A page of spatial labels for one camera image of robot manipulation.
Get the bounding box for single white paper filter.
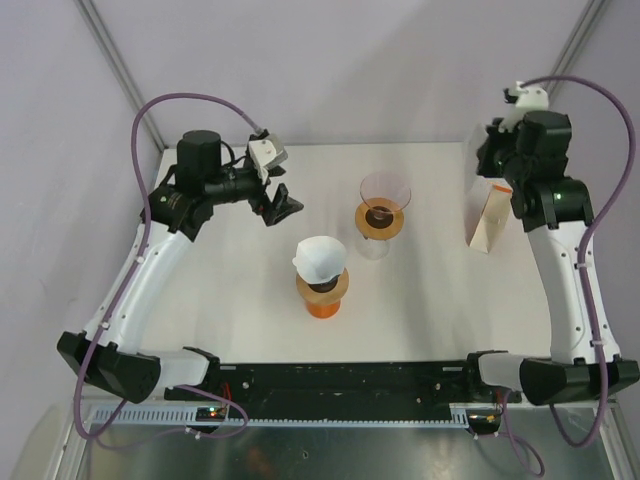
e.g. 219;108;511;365
292;236;347;285

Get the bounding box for pink glass dripper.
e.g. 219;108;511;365
359;171;412;213

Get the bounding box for orange glass carafe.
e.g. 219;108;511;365
305;300;341;319

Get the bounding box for clear glass carafe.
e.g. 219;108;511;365
355;234;390;261

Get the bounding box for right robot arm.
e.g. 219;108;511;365
461;110;639;406

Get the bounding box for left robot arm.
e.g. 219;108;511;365
57;130;303;404

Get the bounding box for white paper coffee filters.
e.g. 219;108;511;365
465;177;513;254

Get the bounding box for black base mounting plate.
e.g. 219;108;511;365
163;360;521;421

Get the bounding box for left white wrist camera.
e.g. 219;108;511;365
247;130;288;184

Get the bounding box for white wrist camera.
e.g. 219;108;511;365
247;130;288;184
498;82;549;133

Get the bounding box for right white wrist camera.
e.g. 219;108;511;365
498;82;549;133

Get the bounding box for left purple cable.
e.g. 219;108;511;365
72;92;266;450

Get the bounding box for white slotted cable duct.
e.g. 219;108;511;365
114;403;469;429

